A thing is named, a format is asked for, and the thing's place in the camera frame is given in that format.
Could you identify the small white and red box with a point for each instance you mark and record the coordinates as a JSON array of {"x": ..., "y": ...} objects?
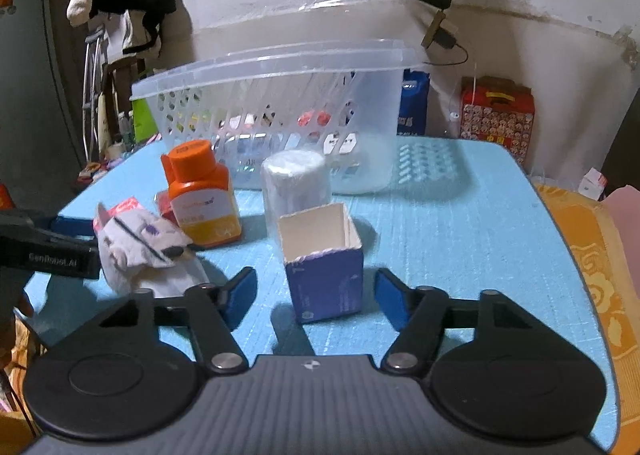
[{"x": 593, "y": 183}]

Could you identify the white packet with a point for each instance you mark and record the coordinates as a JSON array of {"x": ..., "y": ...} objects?
[{"x": 131, "y": 250}]

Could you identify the orange patterned blanket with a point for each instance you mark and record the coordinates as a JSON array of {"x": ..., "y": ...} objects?
[{"x": 605, "y": 295}]

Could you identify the blue bag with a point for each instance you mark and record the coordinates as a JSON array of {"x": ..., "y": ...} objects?
[{"x": 414, "y": 105}]

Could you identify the red patterned gift box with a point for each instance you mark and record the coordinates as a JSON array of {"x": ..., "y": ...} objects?
[{"x": 495, "y": 117}]

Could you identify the orange capped bottle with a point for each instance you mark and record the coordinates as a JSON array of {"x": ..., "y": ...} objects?
[{"x": 200, "y": 200}]

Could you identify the grey cabinet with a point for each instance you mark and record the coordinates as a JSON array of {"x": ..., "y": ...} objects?
[{"x": 35, "y": 95}]

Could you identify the metal crutches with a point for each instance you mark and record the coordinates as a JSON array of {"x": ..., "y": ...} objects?
[{"x": 92, "y": 85}]

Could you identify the clear plastic basket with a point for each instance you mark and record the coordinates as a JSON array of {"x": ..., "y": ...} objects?
[{"x": 372, "y": 135}]

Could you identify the green bag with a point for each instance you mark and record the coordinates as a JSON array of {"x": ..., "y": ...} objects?
[{"x": 145, "y": 122}]

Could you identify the white roll in clear wrap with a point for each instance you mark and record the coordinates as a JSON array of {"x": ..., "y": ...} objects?
[{"x": 295, "y": 185}]

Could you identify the pink cloth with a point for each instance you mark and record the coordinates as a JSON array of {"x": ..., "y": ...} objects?
[{"x": 625, "y": 225}]

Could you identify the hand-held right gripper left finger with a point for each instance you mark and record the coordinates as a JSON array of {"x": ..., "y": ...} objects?
[{"x": 241, "y": 296}]

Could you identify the black power adapter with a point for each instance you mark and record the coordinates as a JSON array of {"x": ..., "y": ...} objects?
[{"x": 442, "y": 35}]

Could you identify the purple cardboard box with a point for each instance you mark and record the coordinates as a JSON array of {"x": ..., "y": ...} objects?
[{"x": 325, "y": 285}]

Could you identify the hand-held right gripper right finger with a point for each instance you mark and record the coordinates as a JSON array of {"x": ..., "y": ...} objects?
[{"x": 391, "y": 300}]

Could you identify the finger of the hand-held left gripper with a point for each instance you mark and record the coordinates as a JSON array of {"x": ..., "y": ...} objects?
[
  {"x": 75, "y": 226},
  {"x": 172, "y": 250}
]

